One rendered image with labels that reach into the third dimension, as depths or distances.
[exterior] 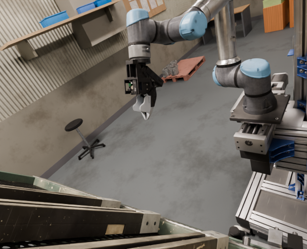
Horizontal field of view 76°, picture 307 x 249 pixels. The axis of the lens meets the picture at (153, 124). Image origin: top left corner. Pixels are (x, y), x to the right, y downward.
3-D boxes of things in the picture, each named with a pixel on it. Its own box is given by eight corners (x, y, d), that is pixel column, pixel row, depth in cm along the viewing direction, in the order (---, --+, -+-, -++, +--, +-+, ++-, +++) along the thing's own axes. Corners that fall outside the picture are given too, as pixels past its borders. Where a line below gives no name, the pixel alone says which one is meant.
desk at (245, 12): (211, 38, 638) (207, 16, 605) (252, 28, 554) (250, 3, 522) (203, 45, 604) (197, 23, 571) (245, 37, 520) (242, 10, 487)
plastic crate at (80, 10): (90, 12, 321) (86, 5, 317) (96, 8, 308) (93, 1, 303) (75, 17, 305) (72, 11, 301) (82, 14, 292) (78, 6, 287)
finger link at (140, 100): (131, 121, 72) (129, 95, 70) (143, 118, 76) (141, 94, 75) (137, 121, 70) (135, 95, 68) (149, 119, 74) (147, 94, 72)
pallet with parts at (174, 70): (182, 63, 535) (179, 53, 520) (207, 60, 485) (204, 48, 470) (161, 83, 477) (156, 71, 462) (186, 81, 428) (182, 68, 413)
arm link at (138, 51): (139, 49, 73) (155, 45, 67) (140, 62, 74) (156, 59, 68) (123, 47, 67) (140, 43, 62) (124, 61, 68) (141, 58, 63)
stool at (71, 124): (93, 140, 367) (76, 114, 338) (109, 142, 338) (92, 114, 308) (73, 158, 338) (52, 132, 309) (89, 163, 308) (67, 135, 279)
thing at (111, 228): (122, 233, 66) (124, 224, 67) (105, 234, 60) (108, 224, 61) (116, 230, 68) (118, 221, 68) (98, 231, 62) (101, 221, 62)
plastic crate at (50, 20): (63, 22, 295) (59, 14, 289) (70, 18, 279) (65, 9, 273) (43, 30, 276) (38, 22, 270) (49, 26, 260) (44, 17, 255)
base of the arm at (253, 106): (248, 98, 108) (245, 81, 103) (280, 98, 98) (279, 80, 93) (238, 113, 100) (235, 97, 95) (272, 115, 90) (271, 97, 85)
